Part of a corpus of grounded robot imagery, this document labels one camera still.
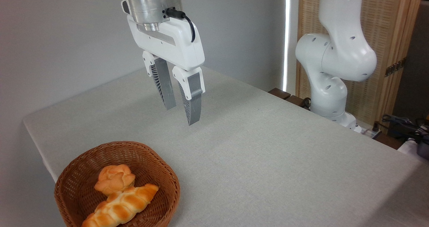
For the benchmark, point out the brown wicker basket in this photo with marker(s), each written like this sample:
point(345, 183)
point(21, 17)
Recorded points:
point(147, 166)

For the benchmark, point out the dark metal screen hinge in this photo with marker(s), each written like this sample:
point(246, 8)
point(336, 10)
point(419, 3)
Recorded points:
point(395, 67)

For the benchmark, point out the wooden woven folding screen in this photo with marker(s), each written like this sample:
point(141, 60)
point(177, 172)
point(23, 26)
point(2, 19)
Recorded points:
point(388, 26)

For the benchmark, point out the grey tablecloth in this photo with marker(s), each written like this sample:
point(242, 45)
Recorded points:
point(254, 153)

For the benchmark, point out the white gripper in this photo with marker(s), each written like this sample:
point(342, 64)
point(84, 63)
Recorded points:
point(181, 48)

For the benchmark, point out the round flower-shaped bread roll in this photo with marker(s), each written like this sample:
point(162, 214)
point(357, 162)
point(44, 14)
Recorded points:
point(114, 180)

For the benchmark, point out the long braided bread loaf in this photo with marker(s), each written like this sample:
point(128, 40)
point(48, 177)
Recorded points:
point(124, 203)

